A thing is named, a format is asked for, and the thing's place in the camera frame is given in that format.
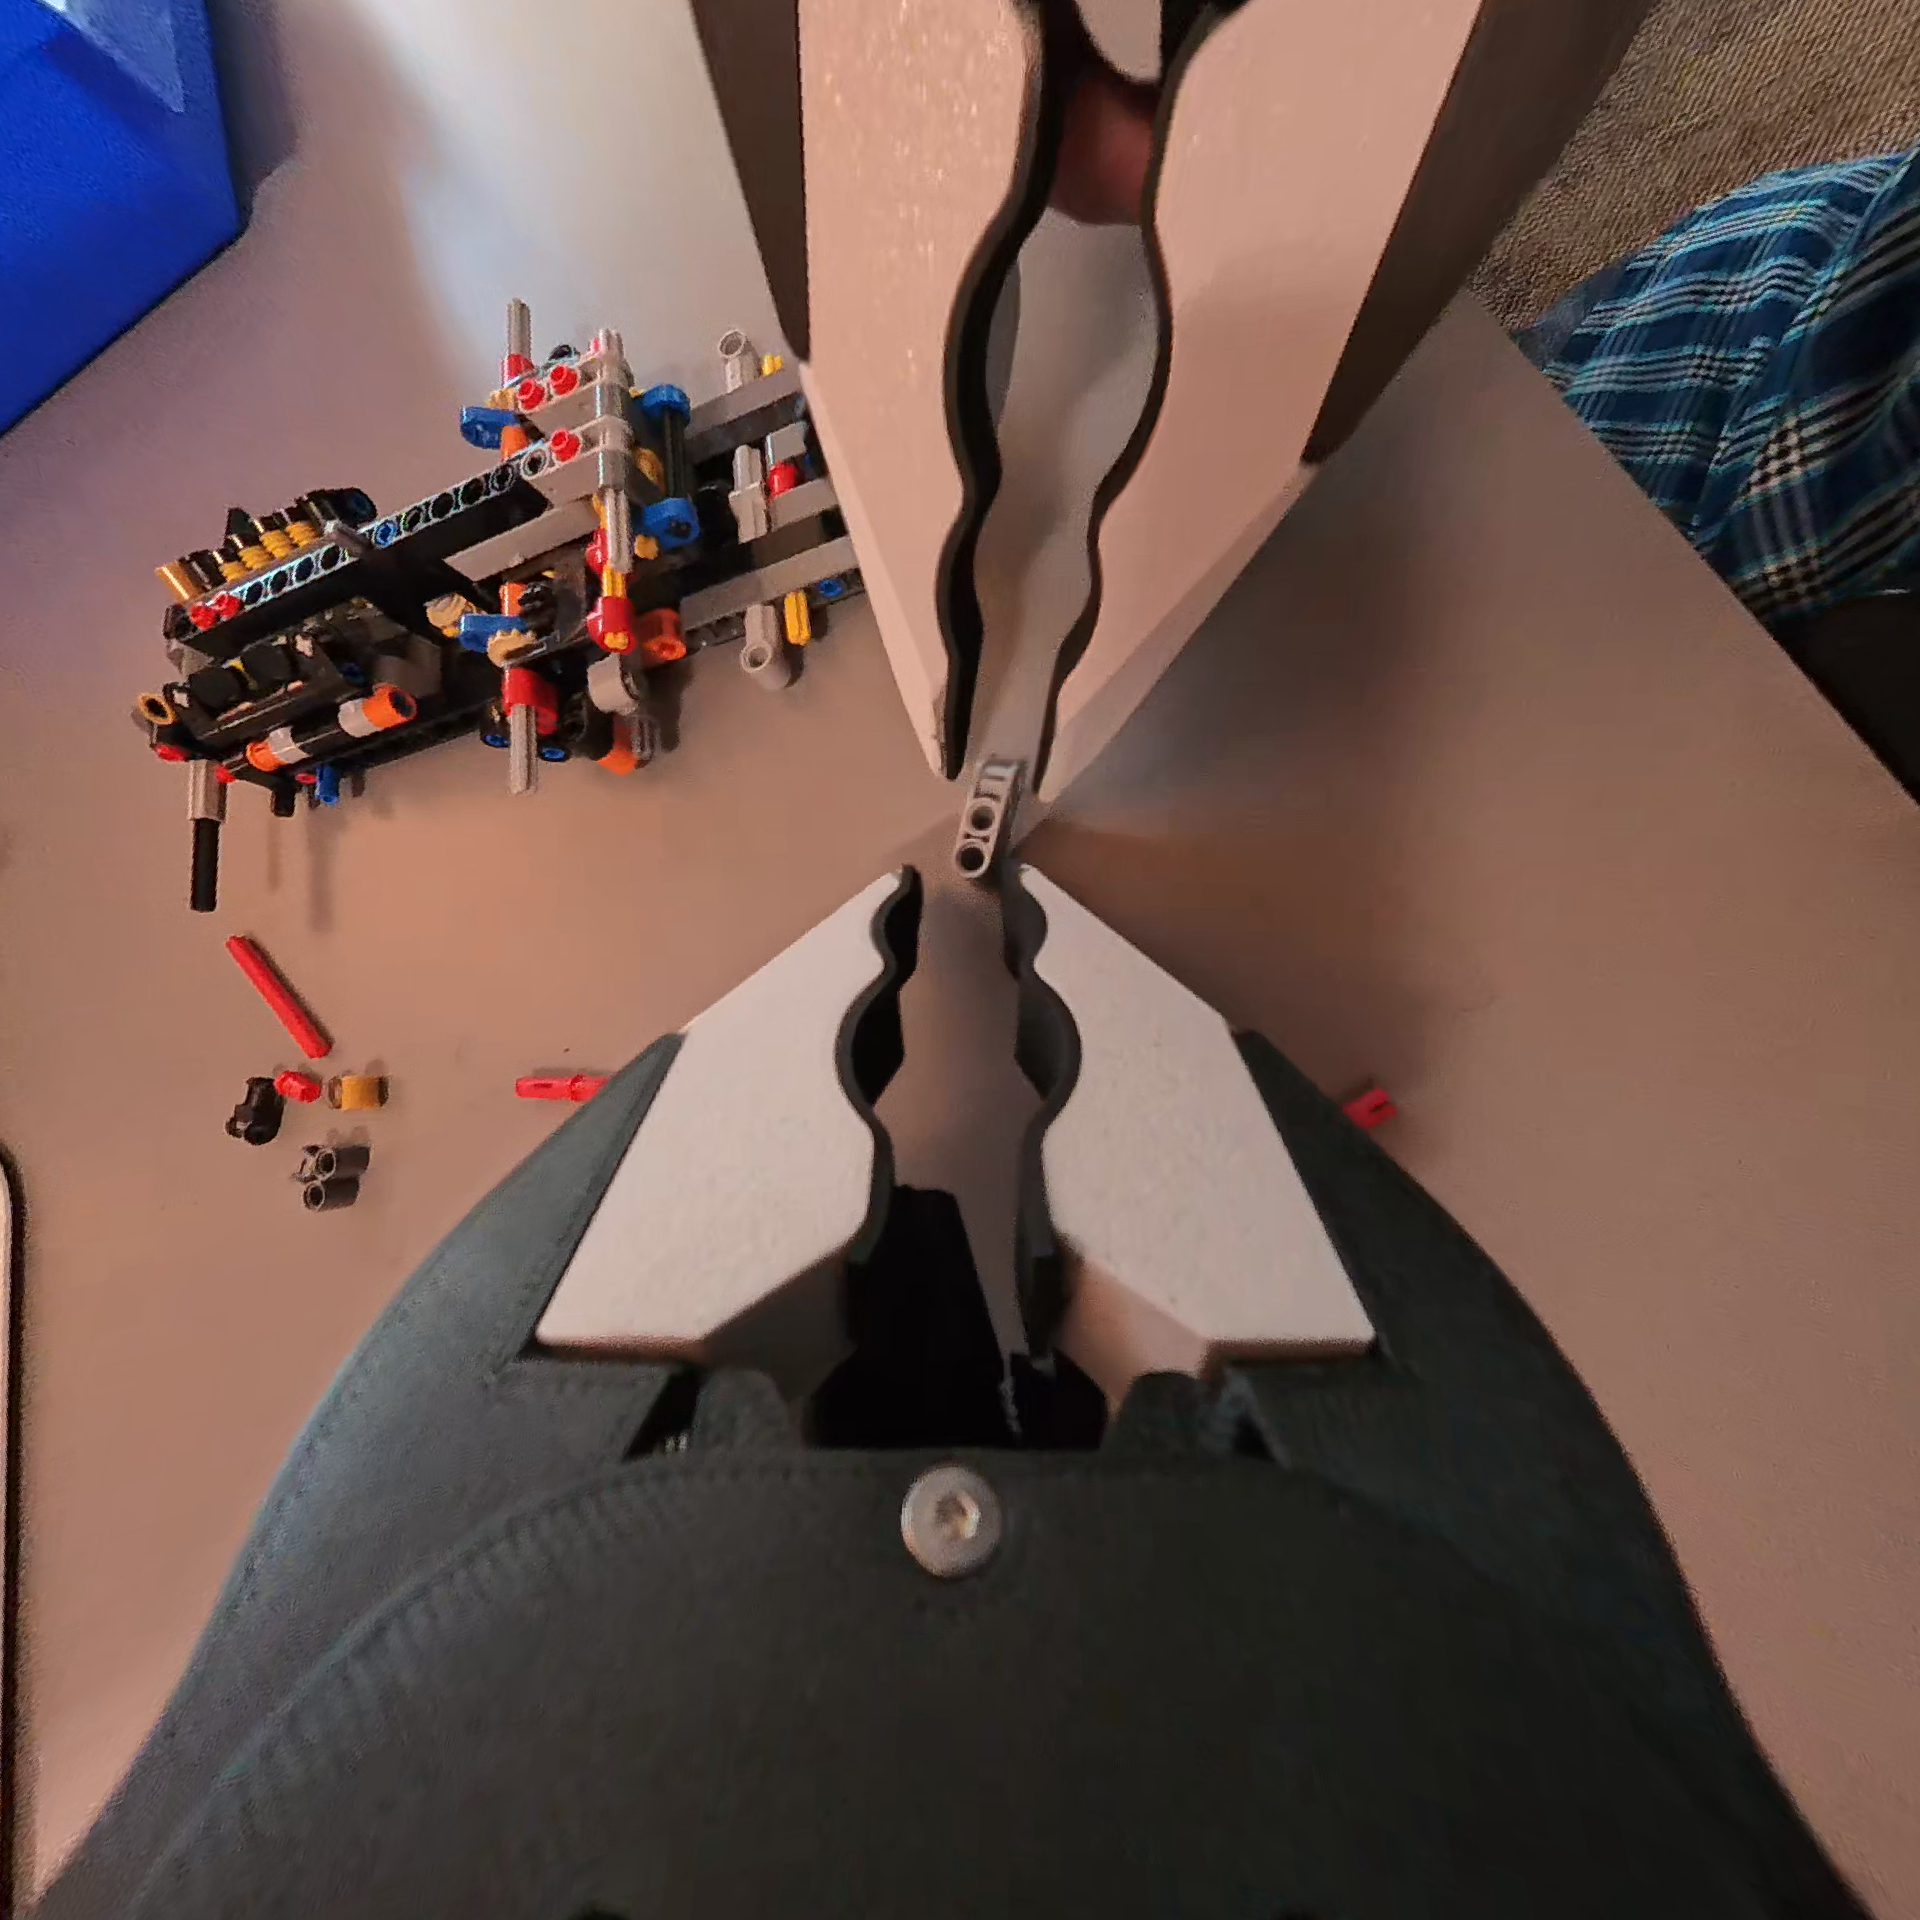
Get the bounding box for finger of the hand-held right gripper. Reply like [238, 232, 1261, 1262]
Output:
[1031, 0, 1660, 804]
[687, 0, 1056, 783]

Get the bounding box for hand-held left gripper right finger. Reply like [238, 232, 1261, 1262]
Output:
[999, 864, 1381, 1401]

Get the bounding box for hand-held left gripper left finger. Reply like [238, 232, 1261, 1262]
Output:
[533, 864, 923, 1375]

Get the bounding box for light grey lego beam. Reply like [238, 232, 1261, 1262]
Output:
[949, 754, 1038, 884]

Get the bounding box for multicoloured lego vehicle chassis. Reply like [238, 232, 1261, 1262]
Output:
[132, 298, 864, 916]

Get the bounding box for long red lego axle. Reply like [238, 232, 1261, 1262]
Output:
[223, 932, 336, 1060]

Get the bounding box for person's blue plaid shirt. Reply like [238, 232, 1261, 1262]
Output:
[1515, 146, 1920, 630]

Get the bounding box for blue plastic storage bin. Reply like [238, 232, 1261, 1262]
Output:
[0, 0, 244, 438]

